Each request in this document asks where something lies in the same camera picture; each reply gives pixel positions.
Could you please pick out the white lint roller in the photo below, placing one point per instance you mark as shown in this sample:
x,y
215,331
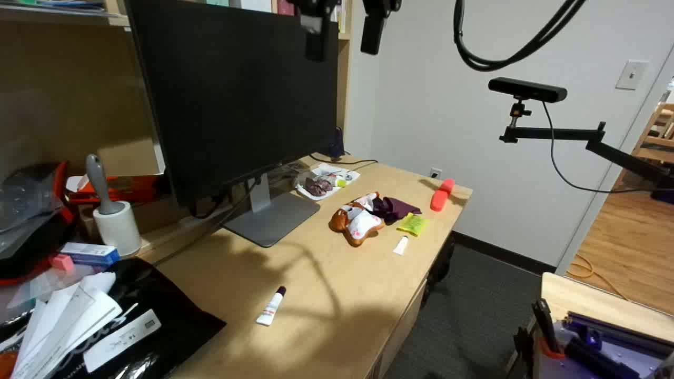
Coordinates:
x,y
115,218

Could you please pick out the white paper sheets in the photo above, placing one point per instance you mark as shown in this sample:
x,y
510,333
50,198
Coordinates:
x,y
69,317

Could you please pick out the white tube black cap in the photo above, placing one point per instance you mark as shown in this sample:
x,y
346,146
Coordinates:
x,y
272,307

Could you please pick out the dark purple cloth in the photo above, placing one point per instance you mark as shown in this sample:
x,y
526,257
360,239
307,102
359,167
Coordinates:
x,y
393,210

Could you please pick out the black computer monitor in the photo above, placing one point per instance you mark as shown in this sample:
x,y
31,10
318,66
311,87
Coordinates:
x,y
233,91

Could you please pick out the wooden side box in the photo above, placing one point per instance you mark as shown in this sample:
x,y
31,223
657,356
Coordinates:
x,y
566,296

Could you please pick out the yellow green small object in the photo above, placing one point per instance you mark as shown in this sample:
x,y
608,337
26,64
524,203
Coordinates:
x,y
413,225

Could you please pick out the orange white plush toy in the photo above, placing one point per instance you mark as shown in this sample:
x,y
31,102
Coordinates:
x,y
356,225

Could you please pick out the blue white small box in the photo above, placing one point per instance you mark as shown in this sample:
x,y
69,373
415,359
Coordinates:
x,y
97,255

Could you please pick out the white wall switch plate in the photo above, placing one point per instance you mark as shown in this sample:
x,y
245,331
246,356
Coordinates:
x,y
631,77

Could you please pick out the grey monitor stand base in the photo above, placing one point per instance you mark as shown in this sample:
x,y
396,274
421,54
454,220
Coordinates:
x,y
269,218

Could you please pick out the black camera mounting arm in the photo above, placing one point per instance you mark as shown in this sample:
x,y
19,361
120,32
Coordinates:
x,y
593,137

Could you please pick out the red orange cylinder object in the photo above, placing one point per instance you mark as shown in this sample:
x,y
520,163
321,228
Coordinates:
x,y
441,195

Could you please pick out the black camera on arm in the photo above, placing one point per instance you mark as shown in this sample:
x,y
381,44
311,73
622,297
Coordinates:
x,y
520,89

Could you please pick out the small white eraser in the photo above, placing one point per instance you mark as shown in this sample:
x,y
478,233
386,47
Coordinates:
x,y
401,247

